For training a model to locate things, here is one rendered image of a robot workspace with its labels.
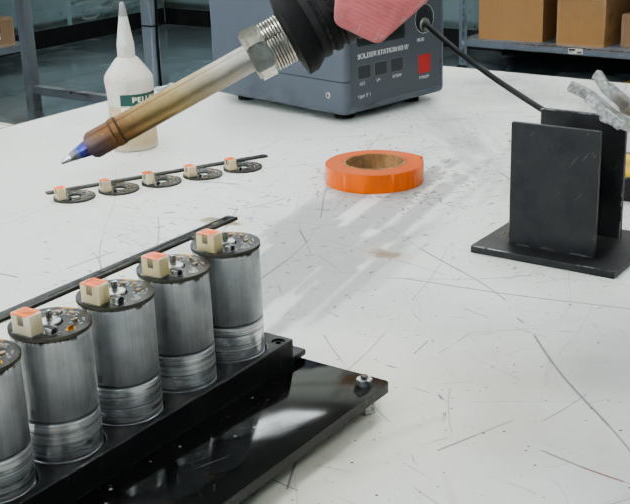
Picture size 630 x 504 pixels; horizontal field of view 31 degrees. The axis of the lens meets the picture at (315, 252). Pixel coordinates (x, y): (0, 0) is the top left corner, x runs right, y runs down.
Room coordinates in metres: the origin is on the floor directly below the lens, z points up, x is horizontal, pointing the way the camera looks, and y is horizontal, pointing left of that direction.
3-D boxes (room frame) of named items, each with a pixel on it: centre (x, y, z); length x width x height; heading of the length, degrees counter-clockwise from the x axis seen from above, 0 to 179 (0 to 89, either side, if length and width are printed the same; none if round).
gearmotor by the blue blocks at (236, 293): (0.39, 0.03, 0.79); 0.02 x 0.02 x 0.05
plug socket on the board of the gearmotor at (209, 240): (0.38, 0.04, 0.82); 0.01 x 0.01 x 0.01; 55
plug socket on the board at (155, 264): (0.36, 0.05, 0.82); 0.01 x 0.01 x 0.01; 55
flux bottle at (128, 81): (0.78, 0.12, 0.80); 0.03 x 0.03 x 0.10
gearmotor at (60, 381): (0.32, 0.08, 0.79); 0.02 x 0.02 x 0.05
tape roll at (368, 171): (0.68, -0.04, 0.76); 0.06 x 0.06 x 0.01
